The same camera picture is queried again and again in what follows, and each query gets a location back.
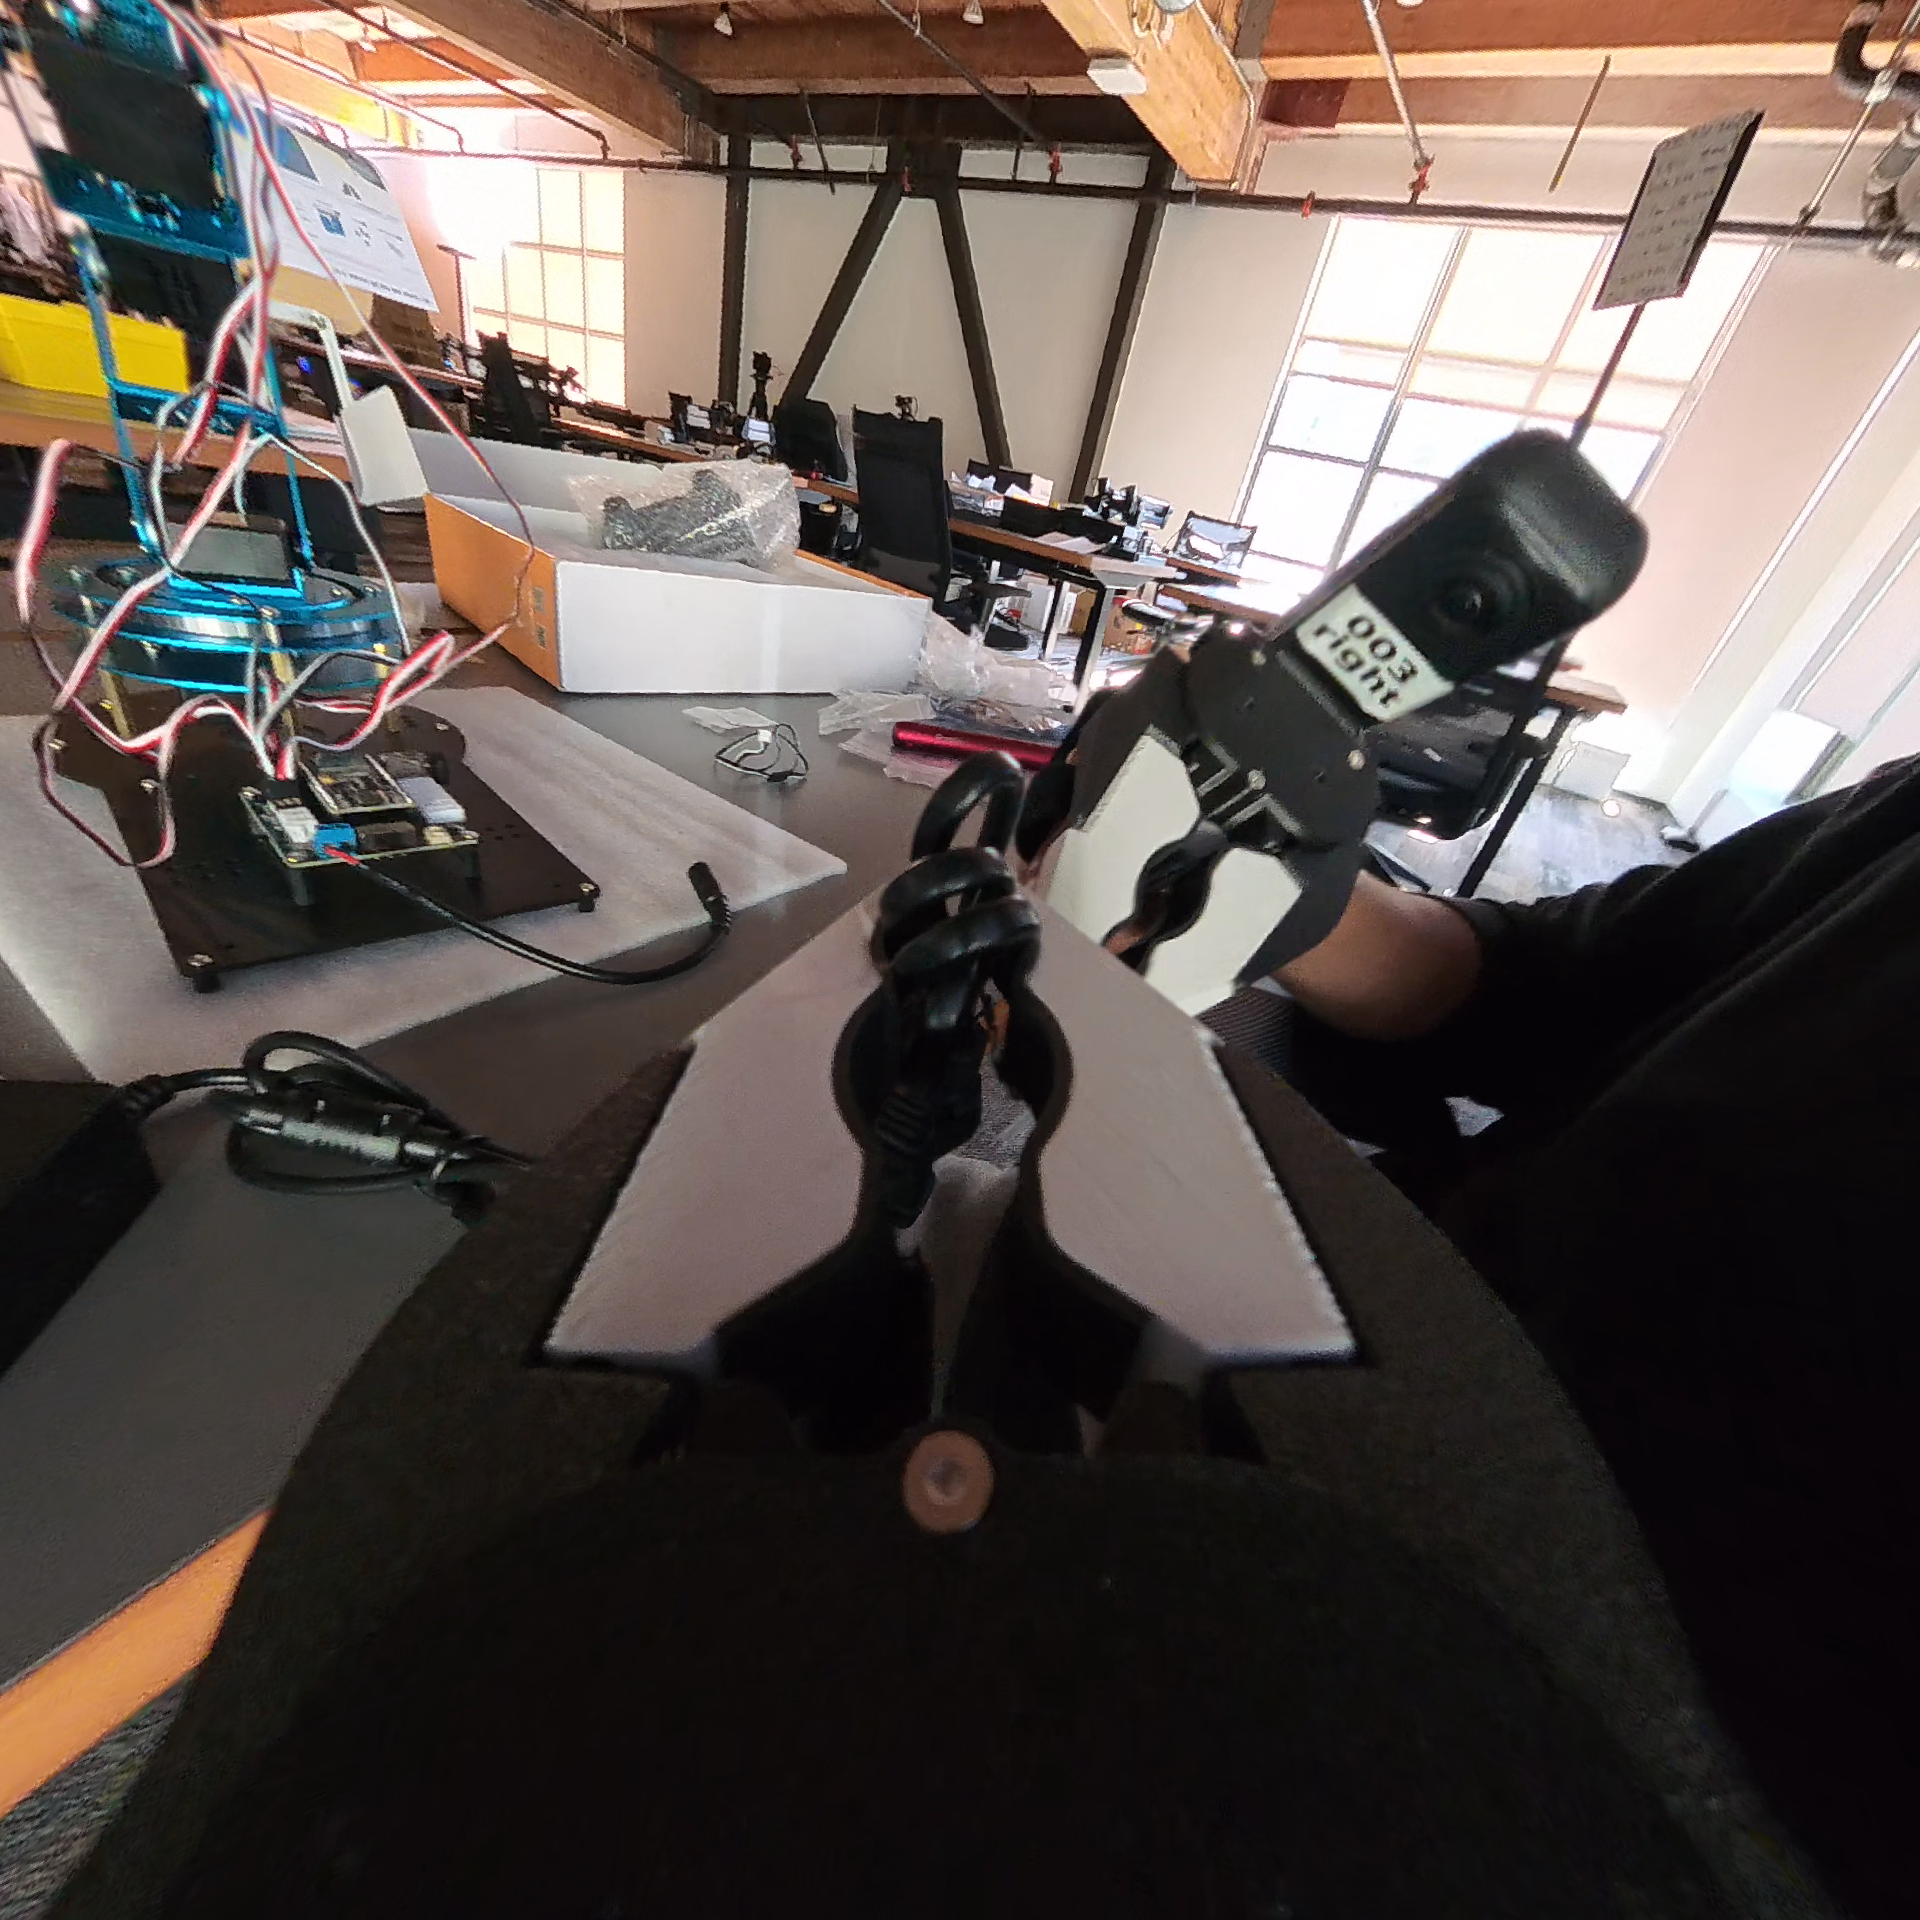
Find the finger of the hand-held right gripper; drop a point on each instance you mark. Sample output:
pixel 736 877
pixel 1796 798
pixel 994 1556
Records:
pixel 1250 911
pixel 1127 825

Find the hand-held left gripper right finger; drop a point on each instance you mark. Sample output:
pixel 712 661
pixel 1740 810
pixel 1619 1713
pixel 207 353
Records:
pixel 1185 1183

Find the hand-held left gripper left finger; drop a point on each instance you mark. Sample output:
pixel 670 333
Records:
pixel 719 1183

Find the cardboard box with foam insert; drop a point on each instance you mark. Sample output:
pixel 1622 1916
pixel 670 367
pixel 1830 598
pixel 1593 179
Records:
pixel 719 631

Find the blue toy robot arm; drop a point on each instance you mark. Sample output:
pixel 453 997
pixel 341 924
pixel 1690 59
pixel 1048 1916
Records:
pixel 229 614

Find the person's right forearm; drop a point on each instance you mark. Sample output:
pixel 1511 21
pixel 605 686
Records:
pixel 1395 962

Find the wood-edged desk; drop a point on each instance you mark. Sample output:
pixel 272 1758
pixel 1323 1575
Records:
pixel 1054 543

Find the grey desk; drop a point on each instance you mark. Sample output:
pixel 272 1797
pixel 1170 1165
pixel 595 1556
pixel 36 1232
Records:
pixel 229 1323

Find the red screwdriver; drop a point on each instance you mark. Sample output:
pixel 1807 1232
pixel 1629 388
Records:
pixel 959 741

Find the pile of clear plastic bags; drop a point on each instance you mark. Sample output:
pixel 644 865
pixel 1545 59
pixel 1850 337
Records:
pixel 974 676

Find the white foam sheet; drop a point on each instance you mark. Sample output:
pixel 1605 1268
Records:
pixel 676 840

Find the black office chair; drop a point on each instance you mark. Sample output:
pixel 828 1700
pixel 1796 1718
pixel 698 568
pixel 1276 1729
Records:
pixel 902 494

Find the small labelled zip bag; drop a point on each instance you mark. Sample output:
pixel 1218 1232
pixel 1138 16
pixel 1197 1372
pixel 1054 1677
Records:
pixel 727 720

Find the bubble wrap parts bag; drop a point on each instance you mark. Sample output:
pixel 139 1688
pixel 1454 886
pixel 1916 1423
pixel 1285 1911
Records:
pixel 686 510

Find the hanging sign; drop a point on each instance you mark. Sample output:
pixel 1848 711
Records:
pixel 1679 209

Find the hanging printed poster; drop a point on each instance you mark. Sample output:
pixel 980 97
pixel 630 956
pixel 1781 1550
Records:
pixel 362 225

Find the yellow bin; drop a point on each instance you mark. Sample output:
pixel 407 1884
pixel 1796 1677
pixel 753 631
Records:
pixel 78 340

